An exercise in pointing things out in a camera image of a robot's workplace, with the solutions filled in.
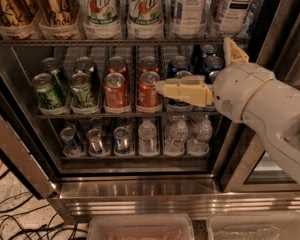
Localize right clear plastic bin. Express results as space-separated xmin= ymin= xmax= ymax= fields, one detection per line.
xmin=206 ymin=211 xmax=300 ymax=240

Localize front right orange can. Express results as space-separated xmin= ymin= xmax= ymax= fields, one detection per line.
xmin=138 ymin=71 xmax=160 ymax=108

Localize back right orange can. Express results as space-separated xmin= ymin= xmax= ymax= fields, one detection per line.
xmin=139 ymin=56 xmax=159 ymax=73

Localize front left green can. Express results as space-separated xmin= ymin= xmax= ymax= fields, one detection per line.
xmin=31 ymin=73 xmax=65 ymax=110

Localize left 7up bottle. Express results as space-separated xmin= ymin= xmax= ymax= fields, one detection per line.
xmin=84 ymin=0 xmax=120 ymax=39

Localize right blue silver can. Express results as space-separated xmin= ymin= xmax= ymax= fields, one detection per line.
xmin=113 ymin=127 xmax=130 ymax=154

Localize back left orange can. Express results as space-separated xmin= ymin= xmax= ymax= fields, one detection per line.
xmin=106 ymin=56 xmax=128 ymax=78

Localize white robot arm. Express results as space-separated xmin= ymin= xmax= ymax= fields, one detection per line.
xmin=155 ymin=37 xmax=300 ymax=184

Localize gold lacroix can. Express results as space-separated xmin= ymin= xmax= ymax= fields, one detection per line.
xmin=0 ymin=0 xmax=38 ymax=40
xmin=36 ymin=0 xmax=80 ymax=39

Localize left gold LaCroix can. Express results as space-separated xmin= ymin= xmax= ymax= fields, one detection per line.
xmin=0 ymin=0 xmax=38 ymax=40

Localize front right green can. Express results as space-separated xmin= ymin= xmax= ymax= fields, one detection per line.
xmin=70 ymin=72 xmax=97 ymax=109

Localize right gold LaCroix can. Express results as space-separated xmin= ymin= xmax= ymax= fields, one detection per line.
xmin=36 ymin=0 xmax=80 ymax=39

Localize blue silver can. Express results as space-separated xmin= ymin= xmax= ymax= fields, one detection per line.
xmin=113 ymin=127 xmax=130 ymax=154
xmin=60 ymin=127 xmax=84 ymax=155
xmin=87 ymin=128 xmax=106 ymax=156

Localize middle right Pepsi can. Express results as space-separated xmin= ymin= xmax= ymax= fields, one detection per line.
xmin=203 ymin=56 xmax=224 ymax=77

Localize green can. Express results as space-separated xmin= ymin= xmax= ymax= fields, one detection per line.
xmin=31 ymin=73 xmax=65 ymax=110
xmin=74 ymin=57 xmax=99 ymax=87
xmin=70 ymin=72 xmax=97 ymax=109
xmin=40 ymin=57 xmax=69 ymax=95

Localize back left green can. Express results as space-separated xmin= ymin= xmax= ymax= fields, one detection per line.
xmin=40 ymin=57 xmax=69 ymax=95

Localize open steel fridge door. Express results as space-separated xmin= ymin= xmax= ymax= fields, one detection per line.
xmin=0 ymin=79 xmax=60 ymax=199

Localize white black Teas Tea bottle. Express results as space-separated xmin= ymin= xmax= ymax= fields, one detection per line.
xmin=211 ymin=0 xmax=252 ymax=37

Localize orange can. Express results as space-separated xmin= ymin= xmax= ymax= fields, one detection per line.
xmin=103 ymin=73 xmax=127 ymax=108
xmin=138 ymin=71 xmax=160 ymax=108
xmin=106 ymin=56 xmax=128 ymax=78
xmin=139 ymin=56 xmax=159 ymax=73

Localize pepsi can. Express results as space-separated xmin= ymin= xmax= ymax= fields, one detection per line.
xmin=168 ymin=70 xmax=193 ymax=107
xmin=167 ymin=55 xmax=190 ymax=78
xmin=193 ymin=44 xmax=218 ymax=63
xmin=203 ymin=56 xmax=224 ymax=77
xmin=204 ymin=70 xmax=219 ymax=85

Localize clear water bottle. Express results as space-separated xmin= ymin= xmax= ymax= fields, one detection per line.
xmin=138 ymin=120 xmax=158 ymax=156
xmin=188 ymin=119 xmax=213 ymax=156
xmin=164 ymin=120 xmax=188 ymax=156

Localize left clear water bottle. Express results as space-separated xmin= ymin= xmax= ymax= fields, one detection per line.
xmin=138 ymin=120 xmax=158 ymax=156

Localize white blue Teas Tea bottle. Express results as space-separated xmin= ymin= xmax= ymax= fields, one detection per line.
xmin=172 ymin=0 xmax=206 ymax=38

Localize front left Pepsi can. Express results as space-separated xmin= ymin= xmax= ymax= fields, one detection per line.
xmin=168 ymin=70 xmax=193 ymax=107

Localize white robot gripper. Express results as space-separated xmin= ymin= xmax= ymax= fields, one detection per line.
xmin=155 ymin=37 xmax=275 ymax=123

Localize back left Pepsi can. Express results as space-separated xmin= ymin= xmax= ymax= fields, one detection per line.
xmin=167 ymin=55 xmax=190 ymax=78

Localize clear plastic bin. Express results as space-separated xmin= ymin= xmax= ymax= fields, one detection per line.
xmin=206 ymin=211 xmax=300 ymax=240
xmin=87 ymin=214 xmax=195 ymax=240

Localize left clear plastic bin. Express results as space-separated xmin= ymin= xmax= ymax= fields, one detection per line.
xmin=87 ymin=214 xmax=195 ymax=240

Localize back right green can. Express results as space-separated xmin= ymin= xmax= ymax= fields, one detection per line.
xmin=74 ymin=57 xmax=99 ymax=87

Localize stainless steel fridge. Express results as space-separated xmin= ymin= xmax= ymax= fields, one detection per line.
xmin=0 ymin=0 xmax=300 ymax=224

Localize middle blue silver can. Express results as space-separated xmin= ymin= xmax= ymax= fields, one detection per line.
xmin=87 ymin=128 xmax=106 ymax=156

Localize front left orange can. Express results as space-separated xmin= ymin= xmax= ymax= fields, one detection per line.
xmin=103 ymin=73 xmax=127 ymax=108

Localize middle clear water bottle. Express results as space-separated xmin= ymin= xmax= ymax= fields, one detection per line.
xmin=164 ymin=120 xmax=188 ymax=156

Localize right clear water bottle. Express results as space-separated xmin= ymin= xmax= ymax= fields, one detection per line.
xmin=188 ymin=119 xmax=213 ymax=156

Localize front right Pepsi can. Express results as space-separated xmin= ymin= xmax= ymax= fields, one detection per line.
xmin=204 ymin=70 xmax=219 ymax=85

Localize back right Pepsi can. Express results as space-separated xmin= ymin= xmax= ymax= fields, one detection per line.
xmin=193 ymin=44 xmax=218 ymax=63

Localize right 7up bottle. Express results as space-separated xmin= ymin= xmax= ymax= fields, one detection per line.
xmin=127 ymin=0 xmax=163 ymax=39

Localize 7up bottle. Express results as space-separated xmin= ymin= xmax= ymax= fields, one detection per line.
xmin=84 ymin=0 xmax=120 ymax=39
xmin=127 ymin=0 xmax=163 ymax=39

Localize left blue silver can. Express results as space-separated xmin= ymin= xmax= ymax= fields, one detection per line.
xmin=60 ymin=127 xmax=84 ymax=155

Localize black floor cables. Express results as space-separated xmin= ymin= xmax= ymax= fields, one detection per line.
xmin=0 ymin=168 xmax=88 ymax=240

